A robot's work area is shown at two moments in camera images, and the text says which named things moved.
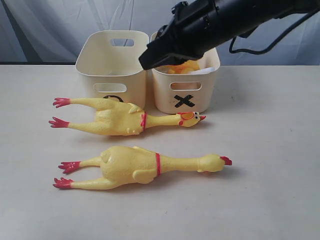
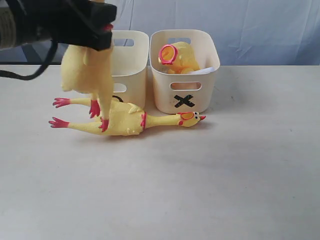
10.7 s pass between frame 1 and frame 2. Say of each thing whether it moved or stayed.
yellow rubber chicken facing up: stayed
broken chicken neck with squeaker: stayed
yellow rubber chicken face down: moved
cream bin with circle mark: stayed
